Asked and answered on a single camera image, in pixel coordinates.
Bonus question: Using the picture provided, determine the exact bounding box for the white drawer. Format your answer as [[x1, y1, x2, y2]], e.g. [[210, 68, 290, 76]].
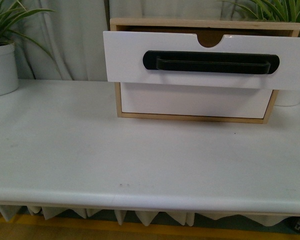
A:
[[120, 83, 272, 119], [103, 31, 300, 90]]

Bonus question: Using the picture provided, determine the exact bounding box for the white lower drawer front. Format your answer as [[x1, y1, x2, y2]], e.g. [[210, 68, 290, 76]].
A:
[[120, 83, 272, 119]]

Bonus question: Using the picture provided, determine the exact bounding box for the white curtain backdrop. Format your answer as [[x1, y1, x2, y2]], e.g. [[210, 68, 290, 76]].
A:
[[4, 0, 266, 82]]

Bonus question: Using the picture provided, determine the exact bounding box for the right white plant pot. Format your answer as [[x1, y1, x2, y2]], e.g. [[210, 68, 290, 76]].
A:
[[274, 90, 300, 107]]

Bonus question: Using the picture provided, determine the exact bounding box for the white plant pot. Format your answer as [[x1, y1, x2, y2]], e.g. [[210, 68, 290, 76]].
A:
[[274, 90, 300, 107], [0, 44, 19, 96]]

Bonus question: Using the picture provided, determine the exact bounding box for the left white plant pot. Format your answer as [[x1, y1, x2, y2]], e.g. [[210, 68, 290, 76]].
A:
[[0, 44, 19, 96]]

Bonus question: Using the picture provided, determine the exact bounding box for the left green spider plant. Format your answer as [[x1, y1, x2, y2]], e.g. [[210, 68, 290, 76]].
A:
[[0, 0, 53, 59]]

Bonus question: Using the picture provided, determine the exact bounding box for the green spider plant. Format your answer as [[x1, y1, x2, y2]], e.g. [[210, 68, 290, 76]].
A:
[[0, 0, 53, 59], [226, 0, 300, 37]]

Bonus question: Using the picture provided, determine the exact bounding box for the right green spider plant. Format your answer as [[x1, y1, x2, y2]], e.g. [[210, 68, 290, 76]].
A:
[[226, 0, 300, 37]]

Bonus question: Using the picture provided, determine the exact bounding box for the black drawer handle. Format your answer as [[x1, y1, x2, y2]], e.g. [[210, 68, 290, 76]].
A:
[[142, 50, 280, 75]]

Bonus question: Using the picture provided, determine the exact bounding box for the wooden drawer cabinet frame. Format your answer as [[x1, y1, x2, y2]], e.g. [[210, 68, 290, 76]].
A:
[[109, 18, 300, 124]]

